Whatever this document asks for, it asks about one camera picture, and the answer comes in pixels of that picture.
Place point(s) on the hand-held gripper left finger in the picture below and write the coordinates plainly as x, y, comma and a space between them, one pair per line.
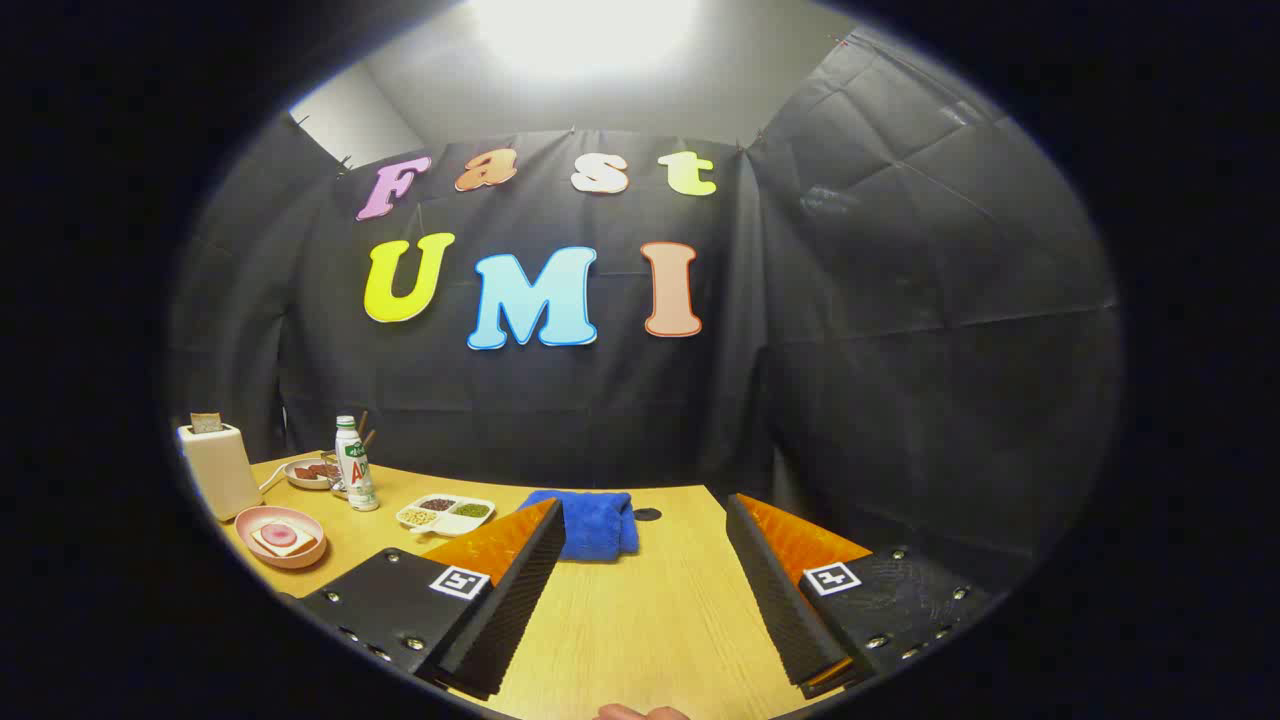
505, 620

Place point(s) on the white drink bottle green cap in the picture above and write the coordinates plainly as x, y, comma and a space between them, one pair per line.
357, 470

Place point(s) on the pile of dark red beans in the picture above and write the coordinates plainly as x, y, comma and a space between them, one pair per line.
437, 504

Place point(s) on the pile of green mung beans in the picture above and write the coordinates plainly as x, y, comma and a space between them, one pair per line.
471, 510

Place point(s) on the beige plate with meat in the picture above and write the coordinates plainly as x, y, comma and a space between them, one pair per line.
300, 482

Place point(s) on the pile of yellow soybeans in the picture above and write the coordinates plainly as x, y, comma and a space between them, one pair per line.
418, 517

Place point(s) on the white divided dish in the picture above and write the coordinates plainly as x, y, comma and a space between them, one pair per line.
452, 522

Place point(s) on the white sandwich bread slice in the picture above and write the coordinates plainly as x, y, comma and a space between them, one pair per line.
300, 548

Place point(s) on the pink round plate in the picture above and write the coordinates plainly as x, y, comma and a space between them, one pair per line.
250, 520

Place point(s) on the black backdrop cloth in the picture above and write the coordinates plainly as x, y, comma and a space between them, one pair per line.
900, 350

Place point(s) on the cream white toaster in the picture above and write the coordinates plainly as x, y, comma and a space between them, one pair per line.
220, 475

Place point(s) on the pink round ham slice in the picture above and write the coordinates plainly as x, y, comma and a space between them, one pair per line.
279, 535

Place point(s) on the toasted brown bread slice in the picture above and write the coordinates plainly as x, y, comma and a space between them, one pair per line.
206, 423

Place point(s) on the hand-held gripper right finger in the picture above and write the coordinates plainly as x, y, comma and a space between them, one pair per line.
785, 610

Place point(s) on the folded blue towel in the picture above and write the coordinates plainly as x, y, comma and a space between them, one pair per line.
598, 525

